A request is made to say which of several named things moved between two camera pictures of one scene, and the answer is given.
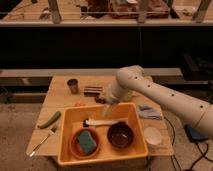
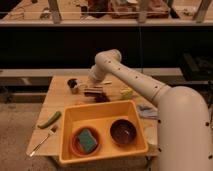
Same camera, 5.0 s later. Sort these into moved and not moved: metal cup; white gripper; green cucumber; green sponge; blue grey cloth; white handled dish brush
Moved: white handled dish brush; white gripper
Not moved: green cucumber; green sponge; metal cup; blue grey cloth
